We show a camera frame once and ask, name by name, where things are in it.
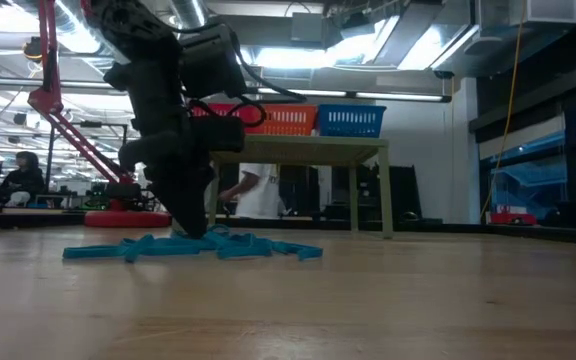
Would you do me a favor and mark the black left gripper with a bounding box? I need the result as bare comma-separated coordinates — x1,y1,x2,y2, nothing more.
103,62,246,239

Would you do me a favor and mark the blue plastic basket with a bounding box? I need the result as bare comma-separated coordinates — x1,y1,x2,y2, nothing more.
316,103,388,139

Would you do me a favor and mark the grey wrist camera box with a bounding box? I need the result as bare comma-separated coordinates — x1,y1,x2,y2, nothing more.
180,23,248,100

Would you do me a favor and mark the black cabinet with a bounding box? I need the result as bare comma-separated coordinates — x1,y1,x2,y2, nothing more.
390,164,423,221

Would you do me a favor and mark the red plastic basket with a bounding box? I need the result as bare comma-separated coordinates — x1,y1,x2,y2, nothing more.
190,102,269,135

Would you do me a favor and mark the silver air duct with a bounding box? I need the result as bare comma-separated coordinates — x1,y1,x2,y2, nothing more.
170,0,204,29

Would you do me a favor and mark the beige table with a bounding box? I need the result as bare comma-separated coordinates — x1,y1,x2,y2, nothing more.
171,131,394,240

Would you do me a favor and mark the red box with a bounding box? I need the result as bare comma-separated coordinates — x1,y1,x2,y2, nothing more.
486,203,539,227

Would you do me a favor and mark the grey ceiling air unit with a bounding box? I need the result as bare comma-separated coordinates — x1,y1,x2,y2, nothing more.
475,0,576,26

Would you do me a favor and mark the long ceiling light bar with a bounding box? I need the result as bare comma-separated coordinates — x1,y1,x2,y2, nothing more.
247,83,453,104

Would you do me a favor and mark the yellow hanging cable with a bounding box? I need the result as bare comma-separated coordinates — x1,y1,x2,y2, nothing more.
480,0,528,221

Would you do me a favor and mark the red articulated stand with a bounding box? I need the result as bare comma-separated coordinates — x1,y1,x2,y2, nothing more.
27,0,172,229

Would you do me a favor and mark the person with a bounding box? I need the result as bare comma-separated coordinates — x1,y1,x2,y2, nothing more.
0,151,47,207
217,163,288,220

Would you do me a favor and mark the orange plastic basket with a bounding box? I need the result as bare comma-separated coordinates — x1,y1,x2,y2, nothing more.
251,103,319,137

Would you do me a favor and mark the dark low bench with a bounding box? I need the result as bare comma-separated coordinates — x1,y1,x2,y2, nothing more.
0,207,87,232

